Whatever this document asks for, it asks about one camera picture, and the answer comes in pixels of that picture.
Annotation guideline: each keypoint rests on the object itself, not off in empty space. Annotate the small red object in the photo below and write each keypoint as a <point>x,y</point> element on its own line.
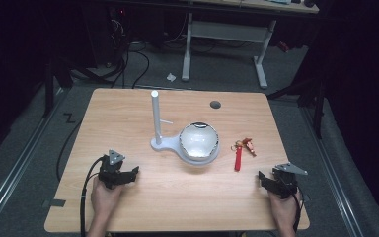
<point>283,46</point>

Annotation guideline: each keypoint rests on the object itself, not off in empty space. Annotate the person's right hand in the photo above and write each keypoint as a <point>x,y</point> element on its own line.
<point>284,210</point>

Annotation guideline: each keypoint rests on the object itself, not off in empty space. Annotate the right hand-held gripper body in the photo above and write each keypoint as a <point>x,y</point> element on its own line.
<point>286,181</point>

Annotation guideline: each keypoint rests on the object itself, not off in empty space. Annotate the white stand with hook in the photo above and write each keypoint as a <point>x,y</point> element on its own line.
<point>156,115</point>

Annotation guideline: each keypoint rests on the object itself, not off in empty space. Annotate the metal floor rail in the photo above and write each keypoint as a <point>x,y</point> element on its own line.
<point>335,177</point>
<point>16,164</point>

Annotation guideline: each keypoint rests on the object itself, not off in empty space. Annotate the grey tape strip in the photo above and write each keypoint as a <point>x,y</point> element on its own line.
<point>54,203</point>

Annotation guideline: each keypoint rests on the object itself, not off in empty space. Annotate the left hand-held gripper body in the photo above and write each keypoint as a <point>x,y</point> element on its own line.
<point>112,171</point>

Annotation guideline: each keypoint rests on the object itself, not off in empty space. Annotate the black metal stand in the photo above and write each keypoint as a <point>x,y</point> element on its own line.
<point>51,82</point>
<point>312,95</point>

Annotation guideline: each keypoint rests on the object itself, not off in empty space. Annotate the dark round table grommet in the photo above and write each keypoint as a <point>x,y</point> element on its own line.
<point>215,104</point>

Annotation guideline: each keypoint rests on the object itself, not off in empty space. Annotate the white-legged background desk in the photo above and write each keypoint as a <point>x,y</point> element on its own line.
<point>227,31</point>

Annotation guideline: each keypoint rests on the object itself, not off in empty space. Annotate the crumpled white paper scrap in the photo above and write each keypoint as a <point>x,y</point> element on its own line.
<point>171,77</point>

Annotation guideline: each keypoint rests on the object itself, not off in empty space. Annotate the white bowl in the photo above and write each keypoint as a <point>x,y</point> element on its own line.
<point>198,141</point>

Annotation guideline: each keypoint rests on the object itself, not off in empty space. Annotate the person's left hand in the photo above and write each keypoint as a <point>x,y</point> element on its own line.
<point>105,200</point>

